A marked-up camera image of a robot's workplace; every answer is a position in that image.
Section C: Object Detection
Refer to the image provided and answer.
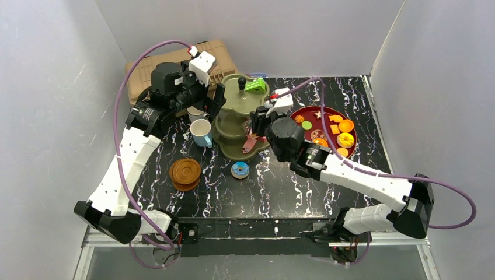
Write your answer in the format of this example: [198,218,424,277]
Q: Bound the fish shaped yellow cookie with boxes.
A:
[328,114,343,124]

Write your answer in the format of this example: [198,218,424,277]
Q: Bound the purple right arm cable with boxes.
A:
[270,77,477,267]

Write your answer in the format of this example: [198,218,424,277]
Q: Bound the tan plastic toolbox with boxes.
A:
[127,40,237,105]

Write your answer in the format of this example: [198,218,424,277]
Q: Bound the yellow glazed donut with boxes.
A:
[337,132,355,149]

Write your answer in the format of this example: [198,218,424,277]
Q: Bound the green three-tier serving stand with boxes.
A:
[212,73,270,161]

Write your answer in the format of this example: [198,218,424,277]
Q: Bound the stacked brown wooden coasters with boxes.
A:
[169,158,201,192]

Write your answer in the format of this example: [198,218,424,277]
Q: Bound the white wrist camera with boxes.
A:
[264,93,294,117]
[188,48,217,86]

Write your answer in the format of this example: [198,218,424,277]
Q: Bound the round yellow biscuit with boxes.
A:
[337,147,349,158]

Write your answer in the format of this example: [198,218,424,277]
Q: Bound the orange flower cookie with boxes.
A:
[294,115,305,124]

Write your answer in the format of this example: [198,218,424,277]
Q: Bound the blue frosted donut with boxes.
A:
[231,162,250,180]

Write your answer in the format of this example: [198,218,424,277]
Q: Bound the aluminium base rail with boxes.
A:
[74,218,439,279]

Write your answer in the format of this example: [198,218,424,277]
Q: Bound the white cup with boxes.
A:
[187,106,207,120]

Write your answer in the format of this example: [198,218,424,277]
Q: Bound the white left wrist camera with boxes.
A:
[188,48,217,86]

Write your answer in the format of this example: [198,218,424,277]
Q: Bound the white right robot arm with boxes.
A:
[250,106,434,239]

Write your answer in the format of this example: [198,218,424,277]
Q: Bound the blue mug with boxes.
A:
[190,119,213,148]

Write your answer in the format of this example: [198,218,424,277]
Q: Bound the square yellow cracker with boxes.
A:
[330,124,341,135]

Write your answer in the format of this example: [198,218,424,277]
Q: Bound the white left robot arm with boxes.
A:
[74,58,226,244]

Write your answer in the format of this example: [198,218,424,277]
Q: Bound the pink swirl roll cake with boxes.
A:
[242,138,258,155]

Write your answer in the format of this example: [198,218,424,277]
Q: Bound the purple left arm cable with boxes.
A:
[113,39,198,270]

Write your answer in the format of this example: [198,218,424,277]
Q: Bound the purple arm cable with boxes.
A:
[270,77,477,267]
[113,39,198,270]

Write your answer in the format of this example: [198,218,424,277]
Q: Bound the green cube sweet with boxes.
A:
[245,78,267,93]

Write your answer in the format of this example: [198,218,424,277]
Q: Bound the red round lacquer tray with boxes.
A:
[290,106,357,158]

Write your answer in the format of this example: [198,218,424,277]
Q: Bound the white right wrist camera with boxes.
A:
[264,93,294,117]

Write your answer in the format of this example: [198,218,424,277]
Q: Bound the orange glazed donut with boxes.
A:
[312,138,329,148]

